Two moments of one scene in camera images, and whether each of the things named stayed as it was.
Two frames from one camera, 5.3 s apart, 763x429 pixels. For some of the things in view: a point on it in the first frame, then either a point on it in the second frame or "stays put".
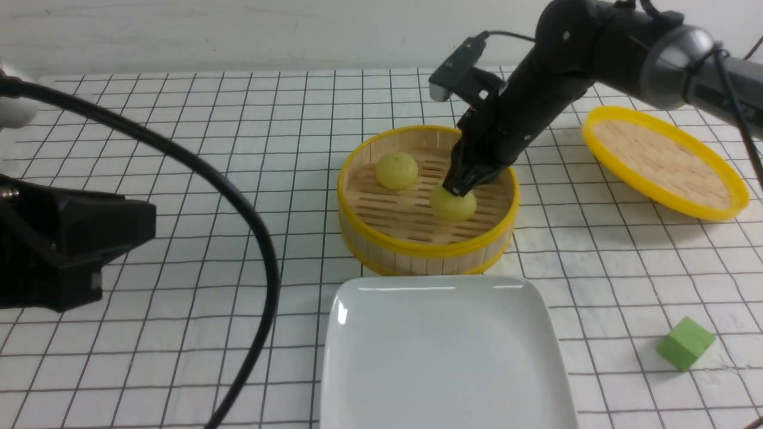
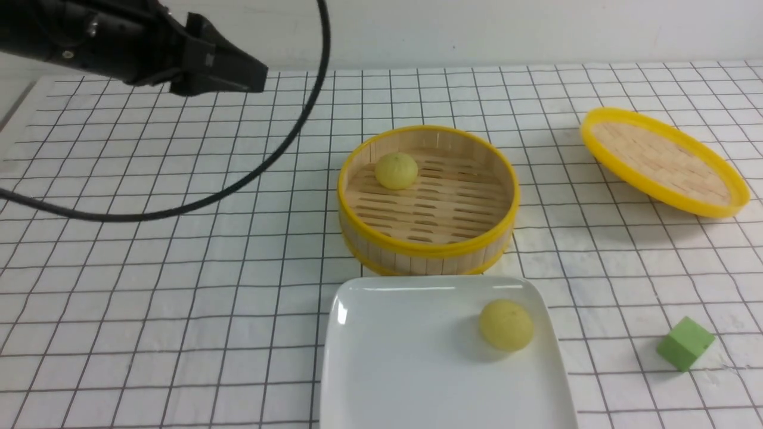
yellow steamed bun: [396, 170] stays put
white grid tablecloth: [666, 309] stays put
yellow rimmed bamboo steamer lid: [665, 163] stays put
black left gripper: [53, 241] → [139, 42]
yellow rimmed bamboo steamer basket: [396, 232] stays put
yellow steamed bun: [449, 207] → [506, 325]
